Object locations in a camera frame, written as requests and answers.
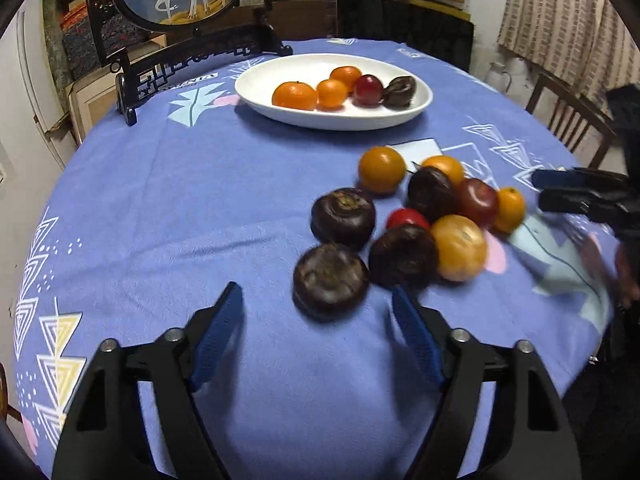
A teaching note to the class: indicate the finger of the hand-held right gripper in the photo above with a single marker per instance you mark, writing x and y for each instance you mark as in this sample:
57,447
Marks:
565,178
570,202

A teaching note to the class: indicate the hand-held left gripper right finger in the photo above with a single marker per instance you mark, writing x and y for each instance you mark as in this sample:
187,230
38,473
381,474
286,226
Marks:
415,330

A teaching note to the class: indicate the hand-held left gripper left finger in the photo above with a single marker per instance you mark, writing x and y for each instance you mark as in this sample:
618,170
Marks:
220,330

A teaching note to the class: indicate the dark brown water chestnut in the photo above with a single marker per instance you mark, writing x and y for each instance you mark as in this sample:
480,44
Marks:
404,256
401,92
431,194
330,281
343,217

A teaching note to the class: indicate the white oval plate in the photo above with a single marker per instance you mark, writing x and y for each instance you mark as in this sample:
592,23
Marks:
300,80

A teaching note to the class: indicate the wooden chair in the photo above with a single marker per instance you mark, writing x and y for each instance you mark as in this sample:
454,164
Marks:
575,120

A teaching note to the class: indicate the small orange tangerine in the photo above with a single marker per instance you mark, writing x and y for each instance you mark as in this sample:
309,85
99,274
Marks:
510,209
332,93
346,76
447,166

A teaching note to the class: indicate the dark red apple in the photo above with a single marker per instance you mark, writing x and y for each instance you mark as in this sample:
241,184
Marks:
479,201

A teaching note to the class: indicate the large orange tangerine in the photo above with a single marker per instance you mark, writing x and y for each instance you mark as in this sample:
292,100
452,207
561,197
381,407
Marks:
460,249
295,96
381,170

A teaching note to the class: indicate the small bright red fruit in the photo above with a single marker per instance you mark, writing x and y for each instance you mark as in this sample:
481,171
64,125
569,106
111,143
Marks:
406,218

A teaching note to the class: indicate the white jug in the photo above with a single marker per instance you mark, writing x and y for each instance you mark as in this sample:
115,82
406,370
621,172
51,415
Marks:
499,78

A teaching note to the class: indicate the patterned beige curtain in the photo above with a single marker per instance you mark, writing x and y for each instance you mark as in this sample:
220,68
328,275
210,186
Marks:
565,15

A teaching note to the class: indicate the blue printed tablecloth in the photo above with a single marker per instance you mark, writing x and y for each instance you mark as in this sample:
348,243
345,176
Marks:
200,200

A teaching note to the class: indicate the red plum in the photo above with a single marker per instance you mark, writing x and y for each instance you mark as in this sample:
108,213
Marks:
369,90

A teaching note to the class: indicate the black chair back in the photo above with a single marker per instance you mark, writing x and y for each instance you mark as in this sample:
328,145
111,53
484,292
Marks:
405,25

